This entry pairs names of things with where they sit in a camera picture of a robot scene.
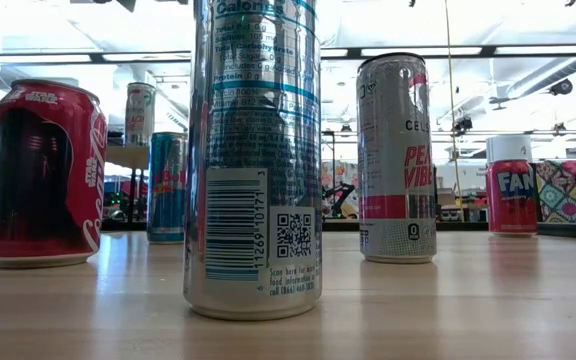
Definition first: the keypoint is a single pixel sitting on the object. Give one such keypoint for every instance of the Star Wars Coca-Cola can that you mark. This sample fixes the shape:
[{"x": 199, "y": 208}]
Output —
[{"x": 43, "y": 175}]

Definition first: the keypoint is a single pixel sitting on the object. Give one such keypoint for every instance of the silver ventilation duct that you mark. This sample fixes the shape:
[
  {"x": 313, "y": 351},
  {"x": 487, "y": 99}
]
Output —
[{"x": 568, "y": 67}]

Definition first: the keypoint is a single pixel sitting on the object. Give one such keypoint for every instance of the white cylindrical object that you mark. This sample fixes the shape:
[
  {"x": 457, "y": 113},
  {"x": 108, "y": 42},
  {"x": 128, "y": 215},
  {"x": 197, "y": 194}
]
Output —
[{"x": 510, "y": 147}]

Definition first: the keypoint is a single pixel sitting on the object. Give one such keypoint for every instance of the black ceiling light track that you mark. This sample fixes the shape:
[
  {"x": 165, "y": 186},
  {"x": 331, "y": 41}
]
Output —
[{"x": 98, "y": 57}]

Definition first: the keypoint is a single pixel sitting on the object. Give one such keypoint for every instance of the blue Red Bull can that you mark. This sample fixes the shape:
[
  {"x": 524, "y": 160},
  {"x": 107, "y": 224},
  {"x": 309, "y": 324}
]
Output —
[{"x": 165, "y": 200}]

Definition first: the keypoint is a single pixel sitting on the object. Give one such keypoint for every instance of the red Fanta can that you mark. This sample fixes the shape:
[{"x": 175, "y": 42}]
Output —
[{"x": 513, "y": 200}]

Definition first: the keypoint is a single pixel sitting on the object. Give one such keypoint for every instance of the black hanging ceiling device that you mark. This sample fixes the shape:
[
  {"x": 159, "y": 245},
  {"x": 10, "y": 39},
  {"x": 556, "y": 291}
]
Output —
[{"x": 561, "y": 87}]

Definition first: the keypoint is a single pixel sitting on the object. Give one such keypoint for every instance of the black aluminium table frame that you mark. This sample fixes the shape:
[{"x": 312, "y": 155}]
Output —
[{"x": 573, "y": 230}]

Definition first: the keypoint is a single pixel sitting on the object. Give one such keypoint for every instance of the white slim energy drink can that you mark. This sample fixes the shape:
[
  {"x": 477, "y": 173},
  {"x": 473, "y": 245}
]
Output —
[{"x": 140, "y": 115}]

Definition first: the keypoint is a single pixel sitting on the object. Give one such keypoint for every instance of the wooden shelf with black legs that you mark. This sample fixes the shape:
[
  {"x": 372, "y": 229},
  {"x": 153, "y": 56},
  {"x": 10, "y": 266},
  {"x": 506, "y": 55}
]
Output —
[{"x": 128, "y": 157}]

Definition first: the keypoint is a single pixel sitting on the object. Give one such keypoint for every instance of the colourful patchwork panel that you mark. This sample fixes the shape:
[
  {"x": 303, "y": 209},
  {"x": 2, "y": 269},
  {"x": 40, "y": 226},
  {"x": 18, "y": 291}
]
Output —
[{"x": 568, "y": 192}]

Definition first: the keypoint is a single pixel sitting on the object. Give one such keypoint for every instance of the Celsius Peach Vibe can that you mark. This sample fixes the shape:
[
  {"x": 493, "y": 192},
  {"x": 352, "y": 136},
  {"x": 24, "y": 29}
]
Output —
[{"x": 393, "y": 150}]

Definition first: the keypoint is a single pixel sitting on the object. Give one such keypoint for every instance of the silver Red Bull can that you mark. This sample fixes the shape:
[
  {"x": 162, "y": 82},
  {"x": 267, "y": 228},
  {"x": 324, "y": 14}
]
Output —
[{"x": 253, "y": 150}]

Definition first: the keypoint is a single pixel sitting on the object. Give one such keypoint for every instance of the colourful cartoon poster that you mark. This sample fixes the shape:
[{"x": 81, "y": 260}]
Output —
[{"x": 350, "y": 172}]

